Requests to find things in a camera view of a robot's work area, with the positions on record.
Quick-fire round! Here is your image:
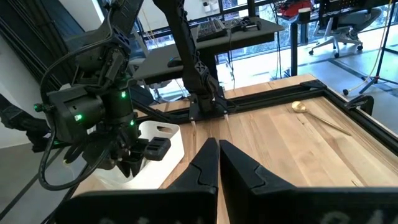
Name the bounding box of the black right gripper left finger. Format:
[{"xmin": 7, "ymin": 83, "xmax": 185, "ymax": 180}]
[{"xmin": 55, "ymin": 138, "xmax": 220, "ymax": 224}]

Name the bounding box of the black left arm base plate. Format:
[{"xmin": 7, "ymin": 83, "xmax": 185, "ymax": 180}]
[{"xmin": 187, "ymin": 93, "xmax": 238, "ymax": 123}]

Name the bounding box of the black tripod stand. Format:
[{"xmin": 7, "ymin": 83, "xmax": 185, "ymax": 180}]
[{"xmin": 358, "ymin": 0, "xmax": 398, "ymax": 95}]

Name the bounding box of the black aluminium table frame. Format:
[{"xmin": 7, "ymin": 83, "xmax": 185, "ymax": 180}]
[{"xmin": 132, "ymin": 79, "xmax": 398, "ymax": 156}]

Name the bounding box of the black background table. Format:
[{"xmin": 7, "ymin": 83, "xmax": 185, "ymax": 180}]
[{"xmin": 276, "ymin": 0, "xmax": 398, "ymax": 77}]

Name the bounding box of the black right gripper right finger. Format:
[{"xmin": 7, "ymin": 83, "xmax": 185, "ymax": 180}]
[{"xmin": 219, "ymin": 139, "xmax": 398, "ymax": 224}]

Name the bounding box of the grey desk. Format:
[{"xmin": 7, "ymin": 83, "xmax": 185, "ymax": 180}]
[{"xmin": 132, "ymin": 17, "xmax": 285, "ymax": 86}]

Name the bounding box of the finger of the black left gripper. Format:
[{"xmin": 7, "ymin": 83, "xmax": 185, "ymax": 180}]
[
  {"xmin": 131, "ymin": 155, "xmax": 147, "ymax": 179},
  {"xmin": 117, "ymin": 160, "xmax": 133, "ymax": 179}
]

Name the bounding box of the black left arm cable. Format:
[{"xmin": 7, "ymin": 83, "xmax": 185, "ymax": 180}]
[{"xmin": 37, "ymin": 40, "xmax": 114, "ymax": 192}]

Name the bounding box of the white office chair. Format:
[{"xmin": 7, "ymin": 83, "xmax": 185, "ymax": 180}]
[{"xmin": 307, "ymin": 6, "xmax": 384, "ymax": 59}]

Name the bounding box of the black computer mouse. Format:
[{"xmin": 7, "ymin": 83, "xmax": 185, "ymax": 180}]
[{"xmin": 167, "ymin": 57, "xmax": 184, "ymax": 68}]

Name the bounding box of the white plastic bin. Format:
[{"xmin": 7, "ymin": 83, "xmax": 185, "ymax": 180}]
[{"xmin": 93, "ymin": 120, "xmax": 185, "ymax": 190}]

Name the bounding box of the yellow power cable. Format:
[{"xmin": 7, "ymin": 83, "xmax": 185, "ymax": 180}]
[{"xmin": 343, "ymin": 0, "xmax": 393, "ymax": 96}]

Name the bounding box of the black keyboard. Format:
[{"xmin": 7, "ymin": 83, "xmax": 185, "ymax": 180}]
[{"xmin": 196, "ymin": 19, "xmax": 228, "ymax": 43}]

